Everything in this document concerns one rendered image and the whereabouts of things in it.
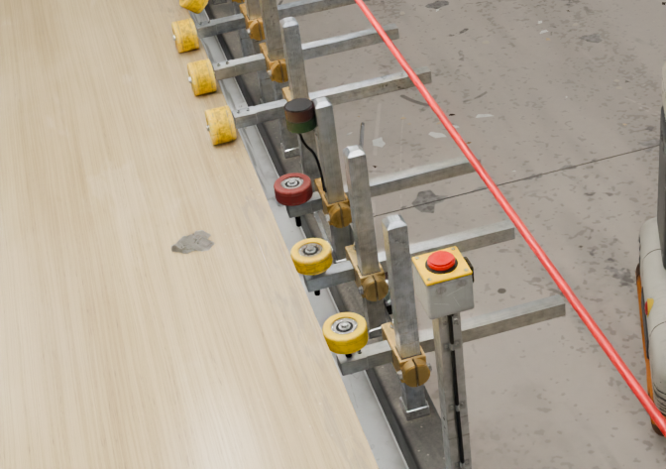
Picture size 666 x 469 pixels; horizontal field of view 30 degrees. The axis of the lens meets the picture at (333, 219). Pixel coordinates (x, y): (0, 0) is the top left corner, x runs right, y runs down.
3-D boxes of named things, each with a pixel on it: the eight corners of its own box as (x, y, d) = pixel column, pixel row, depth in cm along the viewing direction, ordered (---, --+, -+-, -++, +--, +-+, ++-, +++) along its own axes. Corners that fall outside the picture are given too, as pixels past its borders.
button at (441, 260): (450, 256, 183) (449, 247, 182) (459, 271, 180) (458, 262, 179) (424, 263, 182) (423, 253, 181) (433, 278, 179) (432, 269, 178)
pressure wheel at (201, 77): (207, 52, 298) (216, 79, 295) (209, 69, 305) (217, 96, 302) (183, 58, 297) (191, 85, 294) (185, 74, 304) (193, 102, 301)
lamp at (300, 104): (322, 183, 263) (309, 95, 251) (329, 197, 258) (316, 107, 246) (295, 190, 262) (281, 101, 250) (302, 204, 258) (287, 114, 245)
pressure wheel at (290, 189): (312, 210, 272) (305, 167, 266) (321, 230, 266) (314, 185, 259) (277, 219, 271) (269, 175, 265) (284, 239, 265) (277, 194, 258)
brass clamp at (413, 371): (411, 337, 233) (408, 316, 231) (434, 382, 222) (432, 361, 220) (380, 345, 232) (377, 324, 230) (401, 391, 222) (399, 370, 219)
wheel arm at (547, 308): (558, 308, 235) (558, 291, 232) (566, 319, 232) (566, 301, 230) (338, 368, 228) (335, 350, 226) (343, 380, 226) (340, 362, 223)
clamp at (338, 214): (338, 192, 273) (335, 174, 270) (355, 225, 262) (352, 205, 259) (313, 198, 272) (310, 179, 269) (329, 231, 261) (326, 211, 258)
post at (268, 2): (298, 161, 316) (272, -13, 289) (302, 168, 314) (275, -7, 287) (285, 165, 316) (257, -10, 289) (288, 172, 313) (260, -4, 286)
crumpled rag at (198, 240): (213, 230, 252) (211, 220, 251) (215, 249, 246) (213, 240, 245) (170, 238, 251) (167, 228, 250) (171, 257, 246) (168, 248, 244)
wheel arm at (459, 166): (477, 167, 274) (476, 150, 272) (482, 174, 272) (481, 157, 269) (286, 213, 268) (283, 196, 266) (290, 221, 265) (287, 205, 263)
